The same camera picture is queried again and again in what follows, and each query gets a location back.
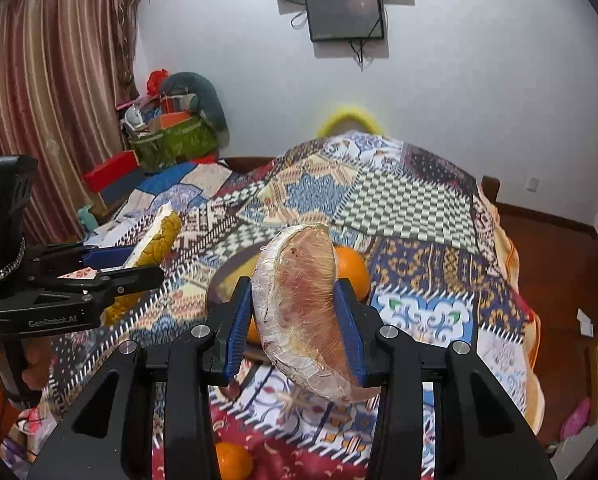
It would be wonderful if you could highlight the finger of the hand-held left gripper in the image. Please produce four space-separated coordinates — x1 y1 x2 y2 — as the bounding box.
24 242 140 273
38 266 166 305

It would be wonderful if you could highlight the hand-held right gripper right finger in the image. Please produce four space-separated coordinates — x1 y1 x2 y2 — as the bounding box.
333 277 557 480

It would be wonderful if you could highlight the grey plush pillow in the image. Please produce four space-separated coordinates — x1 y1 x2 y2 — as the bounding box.
158 72 230 133

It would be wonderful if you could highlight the brown gathered curtain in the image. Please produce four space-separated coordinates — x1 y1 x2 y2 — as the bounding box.
110 0 144 106

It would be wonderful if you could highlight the small black wall monitor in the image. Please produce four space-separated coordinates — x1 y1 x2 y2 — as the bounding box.
305 0 386 43

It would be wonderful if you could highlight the grey blue box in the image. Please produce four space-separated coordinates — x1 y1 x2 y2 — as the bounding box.
99 170 147 206

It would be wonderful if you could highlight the person's left hand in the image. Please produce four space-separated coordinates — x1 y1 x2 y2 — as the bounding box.
21 332 54 393

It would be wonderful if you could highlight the orange box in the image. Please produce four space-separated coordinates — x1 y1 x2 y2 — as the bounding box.
151 110 190 128

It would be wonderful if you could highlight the small tangerine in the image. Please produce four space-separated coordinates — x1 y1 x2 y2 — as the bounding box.
215 441 254 480

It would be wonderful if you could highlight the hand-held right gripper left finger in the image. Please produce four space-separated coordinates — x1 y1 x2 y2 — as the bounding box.
26 276 254 480

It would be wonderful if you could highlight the striped brown curtain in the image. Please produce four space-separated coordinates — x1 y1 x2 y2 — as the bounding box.
0 0 130 246

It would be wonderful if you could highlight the red box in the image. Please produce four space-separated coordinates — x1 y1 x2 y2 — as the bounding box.
82 152 142 193

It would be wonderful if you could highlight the purple plate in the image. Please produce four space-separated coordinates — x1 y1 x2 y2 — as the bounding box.
205 252 267 318

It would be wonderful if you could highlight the patchwork printed blanket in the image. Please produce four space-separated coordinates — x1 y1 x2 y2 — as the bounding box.
9 130 547 480

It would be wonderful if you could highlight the black hanging monitor cable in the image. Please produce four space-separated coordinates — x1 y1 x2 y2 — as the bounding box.
349 39 372 71

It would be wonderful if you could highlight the green storage basket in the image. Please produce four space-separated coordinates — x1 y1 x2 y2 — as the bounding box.
129 115 220 173

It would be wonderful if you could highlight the white paper scrap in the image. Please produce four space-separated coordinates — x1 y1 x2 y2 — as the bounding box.
576 308 596 338

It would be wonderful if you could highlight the red plastic bag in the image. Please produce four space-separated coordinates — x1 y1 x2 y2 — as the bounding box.
146 70 170 97

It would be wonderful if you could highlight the peeled pink pomelo segment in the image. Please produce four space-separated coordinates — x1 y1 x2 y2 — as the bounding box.
251 223 382 403

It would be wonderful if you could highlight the pink item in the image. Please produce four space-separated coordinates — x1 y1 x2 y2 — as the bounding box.
559 397 592 441

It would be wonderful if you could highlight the pomelo wedge with yellow rind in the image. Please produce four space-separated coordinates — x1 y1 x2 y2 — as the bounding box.
101 203 183 326

